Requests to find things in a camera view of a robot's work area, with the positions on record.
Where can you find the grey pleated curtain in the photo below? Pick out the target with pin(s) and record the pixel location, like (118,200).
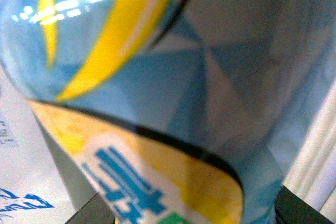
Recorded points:
(312,176)

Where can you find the blue yellow label drink bottle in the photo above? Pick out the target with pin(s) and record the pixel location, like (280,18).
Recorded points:
(177,111)

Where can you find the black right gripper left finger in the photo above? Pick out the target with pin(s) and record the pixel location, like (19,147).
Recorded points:
(95,211)

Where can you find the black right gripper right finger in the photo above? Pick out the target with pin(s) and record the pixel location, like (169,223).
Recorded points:
(290,209)

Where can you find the white blue chest freezer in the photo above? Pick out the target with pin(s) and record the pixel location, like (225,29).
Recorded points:
(39,182)

